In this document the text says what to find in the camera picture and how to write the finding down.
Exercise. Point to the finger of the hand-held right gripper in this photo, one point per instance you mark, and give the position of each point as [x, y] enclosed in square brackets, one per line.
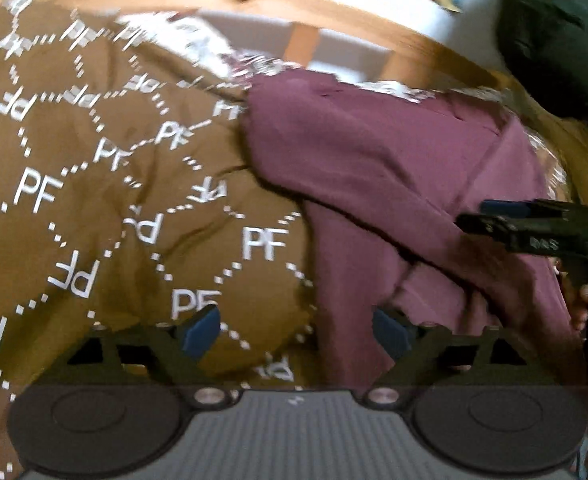
[484, 224]
[504, 207]

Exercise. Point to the maroon sweatshirt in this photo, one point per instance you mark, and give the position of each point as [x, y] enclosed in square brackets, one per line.
[374, 175]

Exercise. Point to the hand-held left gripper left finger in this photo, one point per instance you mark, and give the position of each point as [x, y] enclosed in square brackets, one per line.
[201, 331]

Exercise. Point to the dark green bag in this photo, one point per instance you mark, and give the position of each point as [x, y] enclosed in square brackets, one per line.
[559, 40]

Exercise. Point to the wooden bed frame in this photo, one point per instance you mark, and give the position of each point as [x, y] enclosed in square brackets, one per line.
[324, 15]

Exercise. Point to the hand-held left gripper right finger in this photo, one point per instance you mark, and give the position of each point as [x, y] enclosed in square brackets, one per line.
[391, 332]

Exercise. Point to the brown printed blanket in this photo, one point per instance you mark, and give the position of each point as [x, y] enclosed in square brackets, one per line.
[99, 200]

